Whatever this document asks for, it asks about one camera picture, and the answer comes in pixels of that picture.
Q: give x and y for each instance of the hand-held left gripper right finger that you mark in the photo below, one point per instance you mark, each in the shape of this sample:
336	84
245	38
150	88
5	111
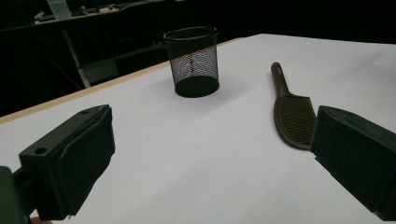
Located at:
355	149

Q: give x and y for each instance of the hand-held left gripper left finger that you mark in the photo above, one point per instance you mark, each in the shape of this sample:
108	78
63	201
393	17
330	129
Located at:
62	168

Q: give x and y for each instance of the brown comb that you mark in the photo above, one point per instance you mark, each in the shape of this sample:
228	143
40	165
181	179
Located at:
291	121

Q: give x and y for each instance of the black mesh pen holder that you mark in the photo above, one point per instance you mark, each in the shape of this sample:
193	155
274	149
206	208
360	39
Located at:
195	84

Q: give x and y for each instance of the white metal stand leg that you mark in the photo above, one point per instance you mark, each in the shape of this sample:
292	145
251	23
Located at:
76	59

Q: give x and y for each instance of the dark background desk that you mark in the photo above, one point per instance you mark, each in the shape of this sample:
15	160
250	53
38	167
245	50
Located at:
93	18

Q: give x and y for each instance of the translucent plastic container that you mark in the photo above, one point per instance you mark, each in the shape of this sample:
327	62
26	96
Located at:
59	8

